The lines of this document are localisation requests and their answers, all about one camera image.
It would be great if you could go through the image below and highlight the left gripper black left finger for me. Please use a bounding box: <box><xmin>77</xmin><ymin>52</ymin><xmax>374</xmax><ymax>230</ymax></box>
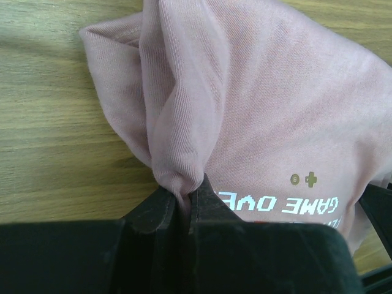
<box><xmin>1</xmin><ymin>188</ymin><xmax>180</xmax><ymax>293</ymax></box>

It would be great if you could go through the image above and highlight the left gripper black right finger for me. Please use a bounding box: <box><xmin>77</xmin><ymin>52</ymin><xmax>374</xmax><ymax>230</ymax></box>
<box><xmin>184</xmin><ymin>178</ymin><xmax>364</xmax><ymax>293</ymax></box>

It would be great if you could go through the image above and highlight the pink printed t shirt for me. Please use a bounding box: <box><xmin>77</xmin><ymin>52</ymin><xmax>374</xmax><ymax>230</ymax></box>
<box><xmin>80</xmin><ymin>1</ymin><xmax>391</xmax><ymax>252</ymax></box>

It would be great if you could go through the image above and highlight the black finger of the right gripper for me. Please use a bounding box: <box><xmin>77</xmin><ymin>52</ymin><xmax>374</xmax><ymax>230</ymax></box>
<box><xmin>359</xmin><ymin>183</ymin><xmax>392</xmax><ymax>258</ymax></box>

